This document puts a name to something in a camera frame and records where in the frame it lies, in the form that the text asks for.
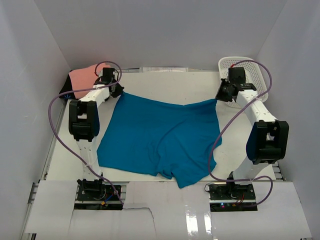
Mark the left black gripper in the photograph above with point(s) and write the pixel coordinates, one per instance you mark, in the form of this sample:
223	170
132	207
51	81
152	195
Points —
119	91

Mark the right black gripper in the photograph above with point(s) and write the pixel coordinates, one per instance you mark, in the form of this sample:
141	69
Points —
220	96

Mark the blue t shirt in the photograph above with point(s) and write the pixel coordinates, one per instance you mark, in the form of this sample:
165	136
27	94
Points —
150	137

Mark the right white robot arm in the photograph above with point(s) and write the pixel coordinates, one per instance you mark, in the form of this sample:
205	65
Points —
267	141

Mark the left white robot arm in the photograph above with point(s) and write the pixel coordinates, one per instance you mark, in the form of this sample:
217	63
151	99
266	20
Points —
84	126

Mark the white paper label strip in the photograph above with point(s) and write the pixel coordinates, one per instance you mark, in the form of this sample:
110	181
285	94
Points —
163	69

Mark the folded pink t shirt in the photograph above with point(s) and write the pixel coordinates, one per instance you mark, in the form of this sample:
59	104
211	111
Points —
85	78

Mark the white plastic basket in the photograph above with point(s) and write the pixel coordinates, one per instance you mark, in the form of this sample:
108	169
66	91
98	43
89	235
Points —
253	75

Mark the white cardboard front cover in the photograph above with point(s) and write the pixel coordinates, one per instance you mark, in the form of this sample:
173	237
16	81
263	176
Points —
162	211

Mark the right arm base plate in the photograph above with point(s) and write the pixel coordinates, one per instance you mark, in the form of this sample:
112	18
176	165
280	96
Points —
225	197

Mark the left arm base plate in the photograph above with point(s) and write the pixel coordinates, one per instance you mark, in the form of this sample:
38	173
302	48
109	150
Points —
97	195

